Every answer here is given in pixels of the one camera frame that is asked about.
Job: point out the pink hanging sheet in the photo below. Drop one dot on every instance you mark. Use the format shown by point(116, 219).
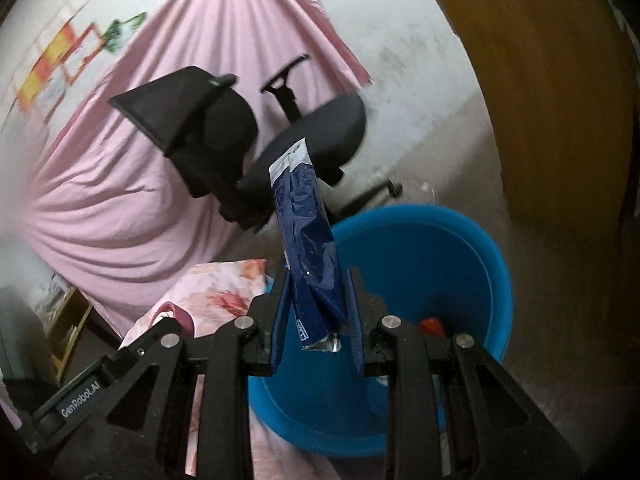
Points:
point(225, 25)

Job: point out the blue plastic bucket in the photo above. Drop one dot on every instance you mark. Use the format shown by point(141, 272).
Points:
point(415, 260)

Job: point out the dark blue packet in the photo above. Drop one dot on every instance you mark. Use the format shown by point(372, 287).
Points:
point(310, 240)

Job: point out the black office chair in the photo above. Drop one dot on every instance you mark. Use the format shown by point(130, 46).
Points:
point(210, 125)

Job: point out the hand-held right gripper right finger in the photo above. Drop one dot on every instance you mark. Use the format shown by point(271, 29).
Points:
point(356, 325)

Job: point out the green photo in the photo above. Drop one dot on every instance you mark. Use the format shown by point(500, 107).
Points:
point(114, 35)
point(134, 21)

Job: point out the wooden shelf desk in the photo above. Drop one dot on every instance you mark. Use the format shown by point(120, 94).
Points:
point(70, 330)

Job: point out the pink tape roll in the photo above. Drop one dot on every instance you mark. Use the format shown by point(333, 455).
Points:
point(186, 322)

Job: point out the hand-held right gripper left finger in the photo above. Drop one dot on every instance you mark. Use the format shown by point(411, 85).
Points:
point(280, 325)

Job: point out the floral blanket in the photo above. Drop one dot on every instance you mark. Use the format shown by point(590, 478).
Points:
point(220, 290)

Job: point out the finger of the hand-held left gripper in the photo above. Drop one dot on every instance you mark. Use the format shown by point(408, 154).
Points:
point(155, 336)

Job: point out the group of wall certificates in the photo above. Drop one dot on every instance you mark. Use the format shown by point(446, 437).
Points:
point(50, 55)

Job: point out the wooden cabinet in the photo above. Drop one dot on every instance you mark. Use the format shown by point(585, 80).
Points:
point(550, 85)

